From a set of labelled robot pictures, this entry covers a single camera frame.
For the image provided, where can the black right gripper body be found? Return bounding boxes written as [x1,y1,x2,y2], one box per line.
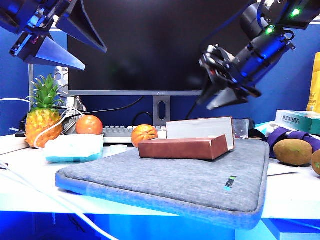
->
[198,44,262,99]

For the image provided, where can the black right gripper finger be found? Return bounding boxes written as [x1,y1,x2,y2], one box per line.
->
[195,81,222,106]
[206,86,251,111]

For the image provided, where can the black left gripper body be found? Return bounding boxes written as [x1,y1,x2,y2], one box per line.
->
[0,0,66,62]

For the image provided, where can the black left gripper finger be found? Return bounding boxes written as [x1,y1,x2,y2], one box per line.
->
[24,35,86,72]
[55,0,108,54]

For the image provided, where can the brown glasses case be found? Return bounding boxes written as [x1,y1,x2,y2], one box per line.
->
[137,116,236,161]

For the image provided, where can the clear plastic cup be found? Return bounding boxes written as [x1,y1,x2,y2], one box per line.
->
[232,118,250,140]

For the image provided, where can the grey monitor stand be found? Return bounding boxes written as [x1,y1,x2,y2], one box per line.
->
[152,95,172,126]

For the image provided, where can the teal white packet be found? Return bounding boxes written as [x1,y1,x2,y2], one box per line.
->
[254,121,279,137]

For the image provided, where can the plastic pineapple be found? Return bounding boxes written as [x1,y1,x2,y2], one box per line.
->
[24,73,65,149]

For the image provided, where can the black computer monitor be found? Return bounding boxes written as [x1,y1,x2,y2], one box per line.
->
[67,0,257,97]

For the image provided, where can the teal and white box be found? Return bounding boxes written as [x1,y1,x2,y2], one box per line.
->
[274,109,320,136]

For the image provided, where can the ribbed orange tangerine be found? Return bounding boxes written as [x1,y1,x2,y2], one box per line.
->
[131,124,159,149]

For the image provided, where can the smooth orange fruit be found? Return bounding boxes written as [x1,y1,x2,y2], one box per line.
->
[75,114,104,136]

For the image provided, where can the brown kiwi fruit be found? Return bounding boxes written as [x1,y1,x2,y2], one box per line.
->
[272,138,314,167]
[310,149,320,177]

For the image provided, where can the yellow snack bag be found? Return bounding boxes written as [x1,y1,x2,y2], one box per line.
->
[306,51,320,114]

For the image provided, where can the white teal tissue pack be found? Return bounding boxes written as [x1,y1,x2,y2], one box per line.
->
[44,133,105,164]

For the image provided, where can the white power strip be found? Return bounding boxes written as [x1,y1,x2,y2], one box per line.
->
[0,134,30,155]

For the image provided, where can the grey felt laptop sleeve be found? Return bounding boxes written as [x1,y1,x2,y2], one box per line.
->
[54,138,271,231]

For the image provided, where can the white and grey keyboard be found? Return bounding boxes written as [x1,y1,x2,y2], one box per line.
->
[101,125,168,145]

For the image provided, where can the black thin cable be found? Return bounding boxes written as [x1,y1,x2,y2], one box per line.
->
[184,101,200,121]

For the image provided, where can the grey metal post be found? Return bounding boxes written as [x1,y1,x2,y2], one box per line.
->
[28,63,35,112]

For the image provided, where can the white looped cable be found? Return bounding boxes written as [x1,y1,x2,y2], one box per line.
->
[0,97,86,150]

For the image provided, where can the purple strap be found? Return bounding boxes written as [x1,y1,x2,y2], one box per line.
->
[261,126,320,159]

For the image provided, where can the black looped cable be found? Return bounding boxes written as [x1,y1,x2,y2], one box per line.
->
[131,111,154,126]

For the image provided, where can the black monitor cable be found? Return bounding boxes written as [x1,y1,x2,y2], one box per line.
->
[65,95,145,120]

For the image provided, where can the white thin cable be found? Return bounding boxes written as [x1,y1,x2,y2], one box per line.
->
[0,159,120,240]

